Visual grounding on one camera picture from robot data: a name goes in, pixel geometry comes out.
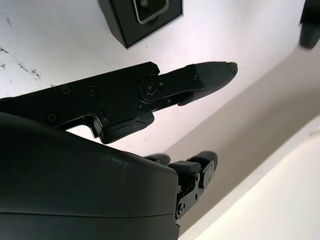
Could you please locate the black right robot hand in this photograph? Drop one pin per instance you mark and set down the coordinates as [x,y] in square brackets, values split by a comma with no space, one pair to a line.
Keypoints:
[75,187]

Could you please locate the black camera box base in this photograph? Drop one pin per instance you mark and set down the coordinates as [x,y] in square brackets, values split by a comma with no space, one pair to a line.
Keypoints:
[125,27]

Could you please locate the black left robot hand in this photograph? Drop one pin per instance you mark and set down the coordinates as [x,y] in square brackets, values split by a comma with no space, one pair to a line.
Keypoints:
[310,27]

